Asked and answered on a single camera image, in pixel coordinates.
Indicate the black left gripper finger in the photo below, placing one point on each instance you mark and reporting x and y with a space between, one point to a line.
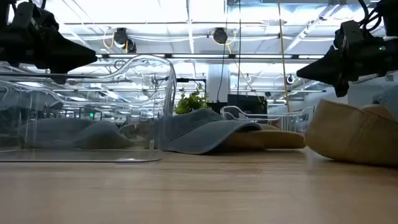
59 79
68 56

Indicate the grey baseball cap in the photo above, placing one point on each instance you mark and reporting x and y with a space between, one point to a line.
93 137
199 133

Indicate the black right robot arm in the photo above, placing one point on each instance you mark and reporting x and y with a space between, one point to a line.
391 15

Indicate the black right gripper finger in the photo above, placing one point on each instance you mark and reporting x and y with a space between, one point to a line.
342 88
326 68

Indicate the black bent pipe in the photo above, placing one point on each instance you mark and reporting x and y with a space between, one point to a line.
186 80

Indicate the small clear plastic bin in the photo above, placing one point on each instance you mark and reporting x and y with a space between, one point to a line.
228 112

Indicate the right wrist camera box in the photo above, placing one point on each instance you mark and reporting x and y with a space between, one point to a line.
349 34

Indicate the large clear plastic bin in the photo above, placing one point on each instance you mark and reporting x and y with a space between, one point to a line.
169 93

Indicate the green plant in white pot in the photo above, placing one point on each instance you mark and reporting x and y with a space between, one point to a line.
191 104

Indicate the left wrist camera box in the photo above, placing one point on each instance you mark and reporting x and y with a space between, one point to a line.
26 15

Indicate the white building column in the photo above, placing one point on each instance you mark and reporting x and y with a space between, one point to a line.
214 82

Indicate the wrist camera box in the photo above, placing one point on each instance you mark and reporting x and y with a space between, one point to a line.
349 34
26 15

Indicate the black display panel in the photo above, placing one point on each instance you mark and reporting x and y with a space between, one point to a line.
248 104

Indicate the black cabinet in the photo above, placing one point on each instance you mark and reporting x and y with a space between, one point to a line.
217 107

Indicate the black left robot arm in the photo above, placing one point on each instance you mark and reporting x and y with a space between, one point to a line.
3 12

